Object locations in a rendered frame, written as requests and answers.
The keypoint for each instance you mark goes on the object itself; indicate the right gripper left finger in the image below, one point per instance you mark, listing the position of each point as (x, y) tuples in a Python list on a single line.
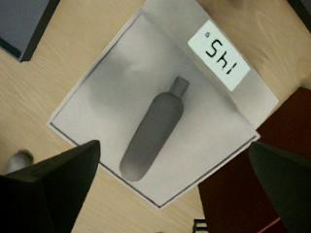
[(47, 197)]

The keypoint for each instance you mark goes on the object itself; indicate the black rectangular buckle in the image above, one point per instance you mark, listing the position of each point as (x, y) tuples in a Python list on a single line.
[(198, 228)]

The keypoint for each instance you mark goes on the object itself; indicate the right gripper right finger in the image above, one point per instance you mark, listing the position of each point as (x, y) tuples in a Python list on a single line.
[(286, 179)]

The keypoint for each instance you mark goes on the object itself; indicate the dark red open box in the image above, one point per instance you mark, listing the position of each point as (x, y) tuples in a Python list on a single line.
[(232, 198)]

